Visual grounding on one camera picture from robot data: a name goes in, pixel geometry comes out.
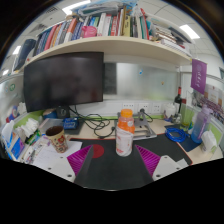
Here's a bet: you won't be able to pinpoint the black computer monitor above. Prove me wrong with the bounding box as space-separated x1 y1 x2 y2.
23 51 105 120

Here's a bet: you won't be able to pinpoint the white plastic jar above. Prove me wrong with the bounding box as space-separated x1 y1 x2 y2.
165 103 177 118

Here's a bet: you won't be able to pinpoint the flat round red coaster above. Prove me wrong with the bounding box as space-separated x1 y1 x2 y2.
89 143 105 159

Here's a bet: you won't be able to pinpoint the wall shelf with books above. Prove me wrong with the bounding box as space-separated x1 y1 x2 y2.
11 0 194 73

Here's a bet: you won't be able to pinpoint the dark blue mouse pad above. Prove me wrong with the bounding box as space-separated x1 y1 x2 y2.
164 124 201 153

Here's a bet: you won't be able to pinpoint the black desk mat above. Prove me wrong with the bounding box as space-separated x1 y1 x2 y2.
68 132 194 192

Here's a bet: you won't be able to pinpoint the orange-capped drink bottle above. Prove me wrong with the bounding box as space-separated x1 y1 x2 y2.
115 108 136 158

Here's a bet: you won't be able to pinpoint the black cable bundle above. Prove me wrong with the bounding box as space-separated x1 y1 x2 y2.
68 106 116 139

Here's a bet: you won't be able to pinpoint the grey metal laptop stand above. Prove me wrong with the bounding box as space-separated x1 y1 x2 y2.
114 108 158 141

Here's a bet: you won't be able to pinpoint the white wall outlet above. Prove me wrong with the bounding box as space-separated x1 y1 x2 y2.
138 102 151 114
122 102 135 113
152 102 163 114

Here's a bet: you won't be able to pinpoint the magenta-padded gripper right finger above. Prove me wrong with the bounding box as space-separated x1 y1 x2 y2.
133 144 190 188

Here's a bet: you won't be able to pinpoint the blue coiled cable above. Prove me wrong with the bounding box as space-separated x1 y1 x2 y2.
165 126 189 144

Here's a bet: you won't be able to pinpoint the blue round container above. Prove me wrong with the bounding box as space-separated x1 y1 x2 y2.
43 108 58 120

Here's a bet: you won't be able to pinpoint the purple translucent water bottle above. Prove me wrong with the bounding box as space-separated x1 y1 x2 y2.
190 105 212 144

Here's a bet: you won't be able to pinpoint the white paper sheet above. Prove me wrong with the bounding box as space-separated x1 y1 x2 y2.
31 139 83 171

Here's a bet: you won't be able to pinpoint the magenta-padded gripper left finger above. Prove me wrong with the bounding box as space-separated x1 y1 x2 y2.
45 144 98 190

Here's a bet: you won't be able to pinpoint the white tissue pack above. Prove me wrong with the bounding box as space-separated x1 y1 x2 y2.
200 130 218 154

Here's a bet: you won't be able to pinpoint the floral patterned mug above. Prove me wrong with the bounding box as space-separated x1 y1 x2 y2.
45 125 69 154

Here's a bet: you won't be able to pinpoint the dark wine bottle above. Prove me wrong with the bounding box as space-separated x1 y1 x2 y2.
174 86 183 114

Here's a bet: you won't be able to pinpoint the white tissue stack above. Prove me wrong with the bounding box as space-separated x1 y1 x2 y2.
19 118 41 139

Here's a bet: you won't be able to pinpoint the ceiling lights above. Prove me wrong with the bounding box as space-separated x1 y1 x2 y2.
1 0 201 76

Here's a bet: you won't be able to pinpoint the purple hanging banner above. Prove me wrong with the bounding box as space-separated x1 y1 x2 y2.
190 58 208 95

